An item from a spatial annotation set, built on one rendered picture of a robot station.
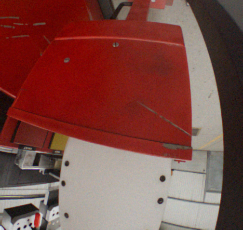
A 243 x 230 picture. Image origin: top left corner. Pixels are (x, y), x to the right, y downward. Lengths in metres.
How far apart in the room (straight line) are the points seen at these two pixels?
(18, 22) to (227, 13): 0.46
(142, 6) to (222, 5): 0.22
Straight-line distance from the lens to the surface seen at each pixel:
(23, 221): 0.64
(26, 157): 0.52
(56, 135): 0.19
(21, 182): 1.27
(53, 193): 0.74
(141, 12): 0.38
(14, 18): 0.35
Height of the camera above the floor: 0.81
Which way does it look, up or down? 22 degrees down
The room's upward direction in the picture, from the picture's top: 167 degrees counter-clockwise
